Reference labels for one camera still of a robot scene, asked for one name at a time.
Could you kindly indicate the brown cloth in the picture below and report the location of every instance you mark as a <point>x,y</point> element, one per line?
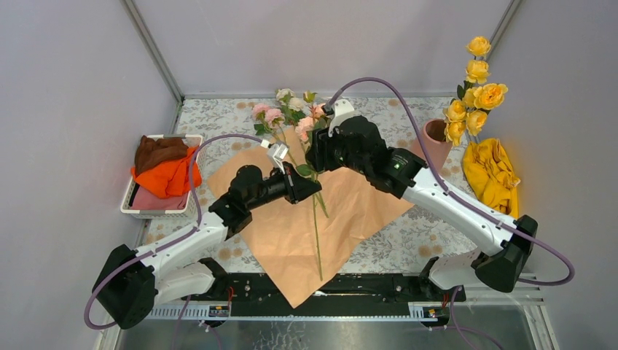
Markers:
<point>152,152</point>

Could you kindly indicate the pink cloth in basket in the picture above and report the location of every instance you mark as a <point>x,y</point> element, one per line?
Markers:
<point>145,200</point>

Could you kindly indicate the white plastic basket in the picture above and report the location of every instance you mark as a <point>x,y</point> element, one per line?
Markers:
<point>190,210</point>

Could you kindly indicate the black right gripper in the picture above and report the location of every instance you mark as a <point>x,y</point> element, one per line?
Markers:
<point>321,144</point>

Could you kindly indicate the green peach wrapping paper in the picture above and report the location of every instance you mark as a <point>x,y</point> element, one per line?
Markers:
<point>280,240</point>

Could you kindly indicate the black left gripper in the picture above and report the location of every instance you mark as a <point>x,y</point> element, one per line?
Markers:
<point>296,187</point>

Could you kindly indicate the white rose stem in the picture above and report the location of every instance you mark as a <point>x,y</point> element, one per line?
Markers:
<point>293,109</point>

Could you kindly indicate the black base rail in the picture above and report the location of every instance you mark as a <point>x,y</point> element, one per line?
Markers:
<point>364,294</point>

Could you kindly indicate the pink rose stem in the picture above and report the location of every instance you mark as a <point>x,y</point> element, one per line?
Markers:
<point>291,127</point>

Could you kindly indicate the peach rose stem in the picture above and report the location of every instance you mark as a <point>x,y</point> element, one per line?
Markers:
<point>316,222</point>

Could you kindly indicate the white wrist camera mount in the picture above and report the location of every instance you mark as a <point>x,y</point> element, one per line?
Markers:
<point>338,112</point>
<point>276,152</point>

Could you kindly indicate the floral patterned table mat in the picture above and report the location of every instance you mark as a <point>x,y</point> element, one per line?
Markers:
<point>402,246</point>

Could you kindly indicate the yellow cloth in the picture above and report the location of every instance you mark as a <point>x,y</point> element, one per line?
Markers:
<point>491,175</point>

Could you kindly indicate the yellow rose stem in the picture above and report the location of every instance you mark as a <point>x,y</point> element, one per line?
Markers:
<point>476,97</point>

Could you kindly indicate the pink cylindrical vase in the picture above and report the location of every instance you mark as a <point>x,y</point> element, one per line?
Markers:
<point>433,136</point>

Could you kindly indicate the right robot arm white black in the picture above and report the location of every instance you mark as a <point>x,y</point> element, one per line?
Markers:
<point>499,256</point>

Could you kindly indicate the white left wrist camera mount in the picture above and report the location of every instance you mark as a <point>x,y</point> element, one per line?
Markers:
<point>276,152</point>

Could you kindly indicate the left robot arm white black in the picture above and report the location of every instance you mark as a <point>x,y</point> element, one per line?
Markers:
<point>133,281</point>

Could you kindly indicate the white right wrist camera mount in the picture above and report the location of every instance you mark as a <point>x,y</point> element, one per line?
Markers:
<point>338,112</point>

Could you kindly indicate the orange cloth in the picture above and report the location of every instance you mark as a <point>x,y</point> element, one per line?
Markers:
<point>170,178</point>

